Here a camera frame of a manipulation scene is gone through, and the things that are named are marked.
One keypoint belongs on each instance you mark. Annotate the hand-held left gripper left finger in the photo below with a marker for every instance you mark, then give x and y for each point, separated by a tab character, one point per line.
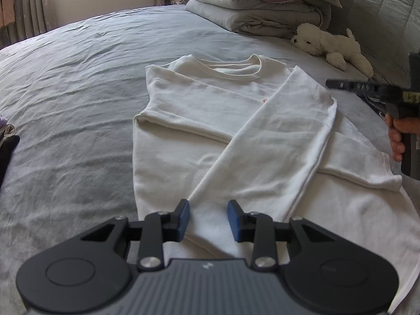
184	220

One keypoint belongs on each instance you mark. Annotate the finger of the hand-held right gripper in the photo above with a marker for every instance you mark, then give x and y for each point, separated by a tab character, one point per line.
354	86

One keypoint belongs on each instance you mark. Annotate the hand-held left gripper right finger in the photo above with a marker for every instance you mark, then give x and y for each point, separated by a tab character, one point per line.
233	221

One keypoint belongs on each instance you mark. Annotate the white sweatshirt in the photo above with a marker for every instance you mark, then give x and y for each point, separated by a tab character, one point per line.
262	144

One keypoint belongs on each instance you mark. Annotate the hanging pink clothes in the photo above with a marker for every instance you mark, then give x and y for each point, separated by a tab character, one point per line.
6	6

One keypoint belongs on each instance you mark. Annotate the person's right hand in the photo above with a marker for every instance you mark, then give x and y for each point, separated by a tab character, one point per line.
396	137

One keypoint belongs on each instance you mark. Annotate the white plush dog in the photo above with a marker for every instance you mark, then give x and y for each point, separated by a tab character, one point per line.
325	42

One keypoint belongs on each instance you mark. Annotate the grey padded headboard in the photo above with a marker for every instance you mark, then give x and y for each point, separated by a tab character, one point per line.
377	13

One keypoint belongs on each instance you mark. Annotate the folded grey duvet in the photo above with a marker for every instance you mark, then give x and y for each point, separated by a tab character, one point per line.
256	16

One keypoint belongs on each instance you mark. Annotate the bed with grey sheet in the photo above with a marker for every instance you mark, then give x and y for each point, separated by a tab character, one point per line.
75	105

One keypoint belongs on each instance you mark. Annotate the folded black garment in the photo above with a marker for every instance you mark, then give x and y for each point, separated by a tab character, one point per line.
6	160

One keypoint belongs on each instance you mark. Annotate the folded beige garment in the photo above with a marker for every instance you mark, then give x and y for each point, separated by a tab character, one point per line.
6	134

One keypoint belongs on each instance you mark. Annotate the grey curtain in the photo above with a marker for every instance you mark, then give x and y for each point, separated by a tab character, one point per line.
29	10

